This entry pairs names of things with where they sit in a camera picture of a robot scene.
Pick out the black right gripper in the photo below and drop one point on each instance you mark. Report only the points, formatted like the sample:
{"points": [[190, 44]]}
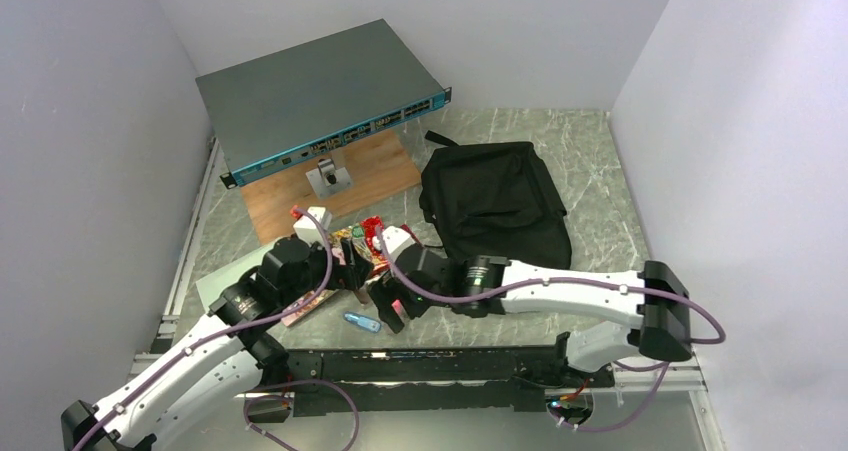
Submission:
{"points": [[387, 289]]}

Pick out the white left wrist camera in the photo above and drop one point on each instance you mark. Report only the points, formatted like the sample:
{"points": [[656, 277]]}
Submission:
{"points": [[311, 223]]}

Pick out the grey network switch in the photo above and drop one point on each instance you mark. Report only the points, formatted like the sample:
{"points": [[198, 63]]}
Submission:
{"points": [[282, 109]]}

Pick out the grey notebook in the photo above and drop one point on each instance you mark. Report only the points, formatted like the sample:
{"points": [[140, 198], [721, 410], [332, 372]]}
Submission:
{"points": [[212, 285]]}

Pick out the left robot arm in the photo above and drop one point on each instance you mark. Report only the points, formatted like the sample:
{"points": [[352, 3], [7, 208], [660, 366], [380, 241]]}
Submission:
{"points": [[228, 351]]}

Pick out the black student backpack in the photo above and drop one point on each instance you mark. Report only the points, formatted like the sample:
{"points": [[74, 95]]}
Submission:
{"points": [[496, 199]]}

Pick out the dark red book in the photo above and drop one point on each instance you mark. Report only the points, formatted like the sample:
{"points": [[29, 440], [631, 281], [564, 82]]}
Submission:
{"points": [[362, 294]]}

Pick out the wooden base board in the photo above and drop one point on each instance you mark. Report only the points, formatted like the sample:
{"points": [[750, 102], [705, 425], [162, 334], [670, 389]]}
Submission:
{"points": [[378, 165]]}

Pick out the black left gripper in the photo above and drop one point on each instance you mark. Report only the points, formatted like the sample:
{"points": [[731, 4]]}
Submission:
{"points": [[351, 274]]}

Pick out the red snack packet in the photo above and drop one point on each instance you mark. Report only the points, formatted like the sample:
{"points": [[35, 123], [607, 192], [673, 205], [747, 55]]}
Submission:
{"points": [[362, 237]]}

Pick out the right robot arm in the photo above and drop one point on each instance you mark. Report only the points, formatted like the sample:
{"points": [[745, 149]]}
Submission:
{"points": [[639, 313]]}

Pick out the metal switch stand bracket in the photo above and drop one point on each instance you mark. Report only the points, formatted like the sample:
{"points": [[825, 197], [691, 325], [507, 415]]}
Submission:
{"points": [[327, 179]]}

